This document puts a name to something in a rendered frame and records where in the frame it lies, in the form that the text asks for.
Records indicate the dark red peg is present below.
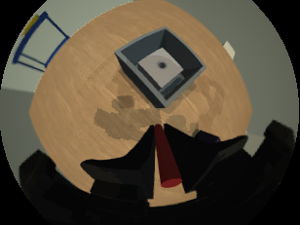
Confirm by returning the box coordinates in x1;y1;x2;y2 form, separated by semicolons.
154;124;182;188

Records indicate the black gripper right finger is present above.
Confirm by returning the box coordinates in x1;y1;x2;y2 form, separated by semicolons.
165;123;248;194

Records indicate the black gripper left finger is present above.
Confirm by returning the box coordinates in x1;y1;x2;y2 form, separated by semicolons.
80;125;155;199

